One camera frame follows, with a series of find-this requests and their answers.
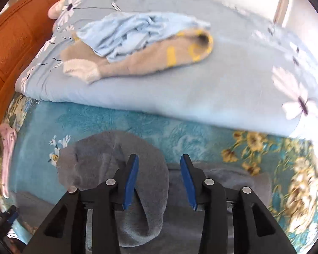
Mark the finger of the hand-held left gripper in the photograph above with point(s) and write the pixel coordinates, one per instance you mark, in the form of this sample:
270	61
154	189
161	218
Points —
12	216

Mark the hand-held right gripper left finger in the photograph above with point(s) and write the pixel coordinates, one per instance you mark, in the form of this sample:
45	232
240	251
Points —
129	185

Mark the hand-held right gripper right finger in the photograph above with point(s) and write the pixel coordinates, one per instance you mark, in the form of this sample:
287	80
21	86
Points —
187	185

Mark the grey sweatshirt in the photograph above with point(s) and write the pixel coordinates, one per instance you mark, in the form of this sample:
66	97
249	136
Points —
151	180

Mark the pink folded garment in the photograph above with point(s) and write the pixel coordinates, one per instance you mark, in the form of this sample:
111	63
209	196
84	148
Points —
8	148

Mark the teal floral bedsheet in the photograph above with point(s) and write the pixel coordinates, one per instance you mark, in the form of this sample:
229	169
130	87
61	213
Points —
95	121

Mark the blue-grey daisy print quilt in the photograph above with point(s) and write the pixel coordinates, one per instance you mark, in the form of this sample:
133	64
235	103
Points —
201	90

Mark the beige knitted sweater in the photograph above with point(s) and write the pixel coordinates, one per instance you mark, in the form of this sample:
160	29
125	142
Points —
137	63

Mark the light blue shirt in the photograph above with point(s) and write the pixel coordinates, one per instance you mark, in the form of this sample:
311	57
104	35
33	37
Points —
127	31

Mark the carved wooden headboard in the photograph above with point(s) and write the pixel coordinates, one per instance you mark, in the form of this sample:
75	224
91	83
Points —
18	37

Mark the pink floral pillow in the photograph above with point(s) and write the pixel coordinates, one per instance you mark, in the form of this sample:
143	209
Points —
55	9

